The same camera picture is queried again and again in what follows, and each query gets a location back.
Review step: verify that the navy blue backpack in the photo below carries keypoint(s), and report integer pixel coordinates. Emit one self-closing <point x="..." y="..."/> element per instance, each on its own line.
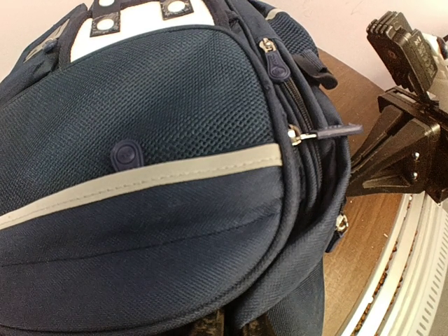
<point x="163" y="159"/>

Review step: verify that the front aluminium rail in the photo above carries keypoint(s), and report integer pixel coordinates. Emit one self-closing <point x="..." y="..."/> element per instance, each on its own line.
<point x="403" y="293"/>

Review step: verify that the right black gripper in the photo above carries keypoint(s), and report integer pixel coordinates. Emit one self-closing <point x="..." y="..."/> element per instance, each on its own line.
<point x="406" y="150"/>

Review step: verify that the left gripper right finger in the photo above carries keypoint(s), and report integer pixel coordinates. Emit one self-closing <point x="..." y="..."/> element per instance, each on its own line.
<point x="257" y="327"/>

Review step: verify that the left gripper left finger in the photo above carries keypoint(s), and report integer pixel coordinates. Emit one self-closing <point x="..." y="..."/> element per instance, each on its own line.
<point x="211" y="325"/>

